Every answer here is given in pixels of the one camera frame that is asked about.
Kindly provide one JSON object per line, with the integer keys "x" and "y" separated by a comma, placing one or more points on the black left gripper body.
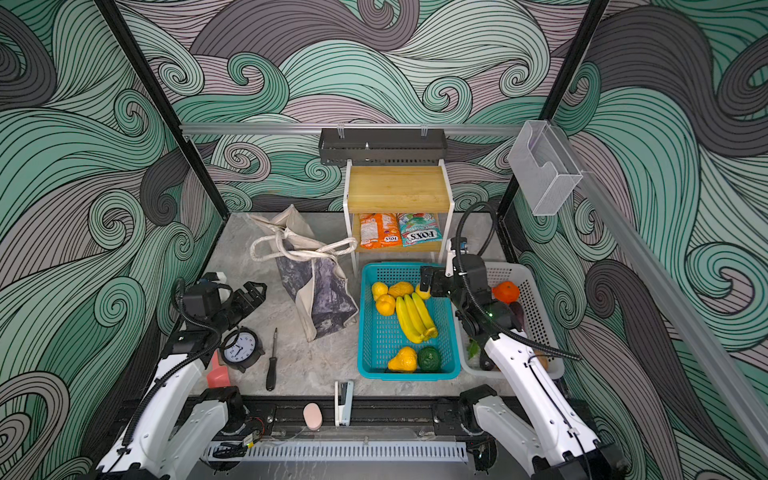
{"x": 234, "y": 310}

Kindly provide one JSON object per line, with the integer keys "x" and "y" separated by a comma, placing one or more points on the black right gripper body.
{"x": 447, "y": 286}

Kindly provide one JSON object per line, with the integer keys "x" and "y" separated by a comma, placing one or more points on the beige canvas grocery bag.
{"x": 309, "y": 270}

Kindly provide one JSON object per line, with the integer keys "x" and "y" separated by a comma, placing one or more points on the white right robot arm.
{"x": 551, "y": 440}

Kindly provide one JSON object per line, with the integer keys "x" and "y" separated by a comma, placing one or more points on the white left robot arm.
{"x": 160, "y": 441}

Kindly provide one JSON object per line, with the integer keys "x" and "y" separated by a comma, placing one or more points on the green Fox's candy bag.
{"x": 418, "y": 228}

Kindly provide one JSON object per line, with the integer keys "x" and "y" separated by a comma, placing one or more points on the orange Fox's candy bag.
{"x": 379, "y": 230}

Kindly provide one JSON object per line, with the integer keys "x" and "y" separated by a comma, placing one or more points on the orange tangerine in white basket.
{"x": 506, "y": 292}

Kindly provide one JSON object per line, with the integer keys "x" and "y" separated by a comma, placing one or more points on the black alarm clock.
{"x": 241, "y": 349}

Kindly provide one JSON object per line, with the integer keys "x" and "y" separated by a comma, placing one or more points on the yellow banana bunch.
{"x": 410, "y": 321}

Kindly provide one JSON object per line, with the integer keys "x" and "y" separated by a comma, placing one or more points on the yellow potato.
{"x": 401, "y": 289}

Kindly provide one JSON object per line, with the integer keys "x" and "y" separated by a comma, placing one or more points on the pink plastic scoop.
{"x": 219, "y": 374}

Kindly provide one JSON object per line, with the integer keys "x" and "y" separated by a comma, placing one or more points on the teal plastic basket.
{"x": 381, "y": 338}

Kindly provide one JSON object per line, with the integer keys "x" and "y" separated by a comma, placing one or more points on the yellow lemon front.
{"x": 386, "y": 305}

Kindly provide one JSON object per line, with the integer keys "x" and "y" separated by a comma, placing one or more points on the yellow lemon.
{"x": 379, "y": 289}
{"x": 386, "y": 305}

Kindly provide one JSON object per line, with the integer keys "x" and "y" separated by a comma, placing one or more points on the green avocado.
{"x": 429, "y": 359}

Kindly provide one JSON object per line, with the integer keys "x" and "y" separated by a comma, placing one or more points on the white wooden two-tier shelf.
{"x": 396, "y": 189}

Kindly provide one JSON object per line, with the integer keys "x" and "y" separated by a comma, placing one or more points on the yellow pear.
{"x": 405, "y": 361}

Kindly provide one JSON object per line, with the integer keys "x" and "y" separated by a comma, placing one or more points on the pink eraser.
{"x": 313, "y": 416}

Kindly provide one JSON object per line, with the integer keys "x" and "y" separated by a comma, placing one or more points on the white stapler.
{"x": 343, "y": 397}

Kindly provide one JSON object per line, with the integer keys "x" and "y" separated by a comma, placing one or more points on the black handled screwdriver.
{"x": 270, "y": 382}

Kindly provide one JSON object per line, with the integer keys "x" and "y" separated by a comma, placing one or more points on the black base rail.
{"x": 439, "y": 415}

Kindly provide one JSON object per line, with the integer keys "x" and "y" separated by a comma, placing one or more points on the clear acrylic wall holder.
{"x": 545, "y": 165}

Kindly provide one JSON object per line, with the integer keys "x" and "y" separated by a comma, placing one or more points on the silver aluminium rail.
{"x": 274, "y": 128}

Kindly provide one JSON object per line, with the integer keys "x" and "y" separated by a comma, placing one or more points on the black wall shelf tray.
{"x": 382, "y": 147}

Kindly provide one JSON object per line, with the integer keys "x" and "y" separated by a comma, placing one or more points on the white slotted cable duct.
{"x": 345, "y": 451}

